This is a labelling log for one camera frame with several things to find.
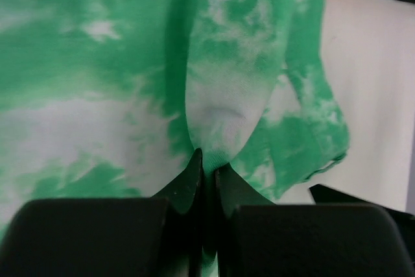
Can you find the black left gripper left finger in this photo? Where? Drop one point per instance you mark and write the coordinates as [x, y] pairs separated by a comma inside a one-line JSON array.
[[154, 236]]

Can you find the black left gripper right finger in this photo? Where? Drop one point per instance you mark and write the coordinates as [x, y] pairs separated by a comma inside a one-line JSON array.
[[260, 238]]

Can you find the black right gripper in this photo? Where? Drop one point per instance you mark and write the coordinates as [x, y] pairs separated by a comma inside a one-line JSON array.
[[324, 194]]

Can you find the green tie-dye trousers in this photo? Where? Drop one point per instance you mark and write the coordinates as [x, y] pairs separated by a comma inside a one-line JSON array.
[[110, 98]]

